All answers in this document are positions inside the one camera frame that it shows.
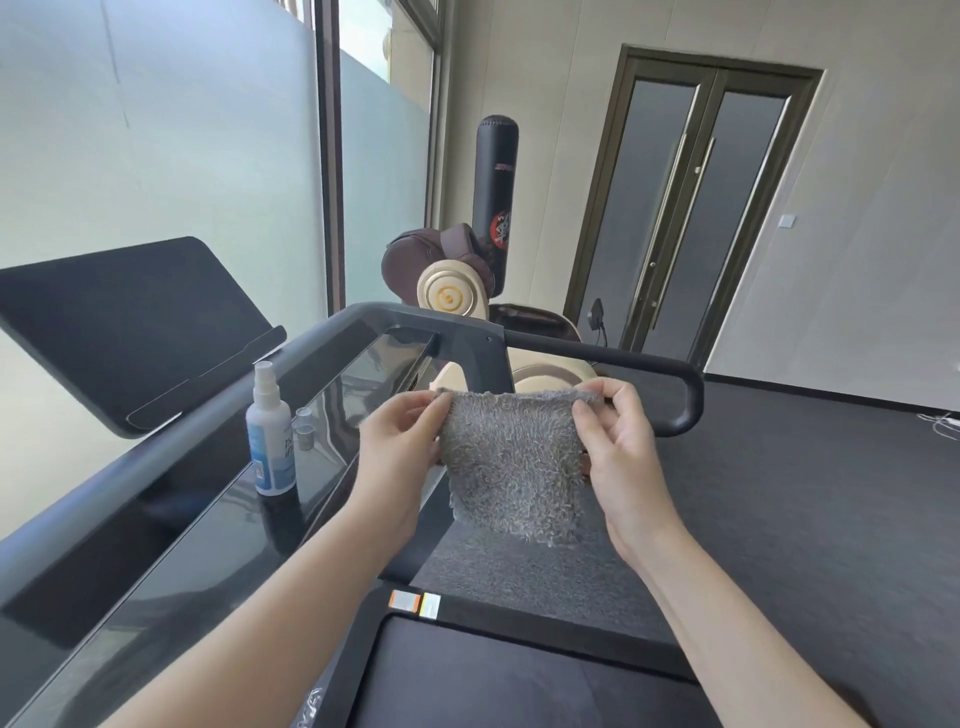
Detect person's left hand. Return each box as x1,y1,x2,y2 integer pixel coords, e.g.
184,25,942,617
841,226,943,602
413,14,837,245
348,389,455,553

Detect person's right hand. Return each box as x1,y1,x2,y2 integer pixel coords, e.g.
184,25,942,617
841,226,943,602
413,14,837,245
571,377,688,571

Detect grey fluffy cloth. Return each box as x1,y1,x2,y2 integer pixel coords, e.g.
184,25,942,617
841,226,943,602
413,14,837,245
434,386,605,549

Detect white blue spray bottle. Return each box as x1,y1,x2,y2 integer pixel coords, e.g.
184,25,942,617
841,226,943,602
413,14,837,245
247,361,298,496

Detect dark grey treadmill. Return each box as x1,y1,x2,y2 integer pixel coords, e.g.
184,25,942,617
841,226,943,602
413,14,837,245
0,236,864,728

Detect person's left forearm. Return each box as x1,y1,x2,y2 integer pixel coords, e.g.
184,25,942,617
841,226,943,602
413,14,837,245
97,498,410,728

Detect person's right forearm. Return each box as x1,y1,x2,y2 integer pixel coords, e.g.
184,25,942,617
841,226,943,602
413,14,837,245
633,521,875,728

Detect beige brown massage chair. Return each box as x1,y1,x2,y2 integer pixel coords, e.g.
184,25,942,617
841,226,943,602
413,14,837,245
380,223,601,395

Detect dark glass double door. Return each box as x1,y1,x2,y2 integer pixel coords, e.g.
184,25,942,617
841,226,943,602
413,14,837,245
562,43,826,373

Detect black punching bag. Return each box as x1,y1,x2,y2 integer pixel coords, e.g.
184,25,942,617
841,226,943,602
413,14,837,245
470,114,520,298

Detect black console screen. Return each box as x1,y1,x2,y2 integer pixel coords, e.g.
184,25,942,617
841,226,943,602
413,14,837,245
0,236,289,440

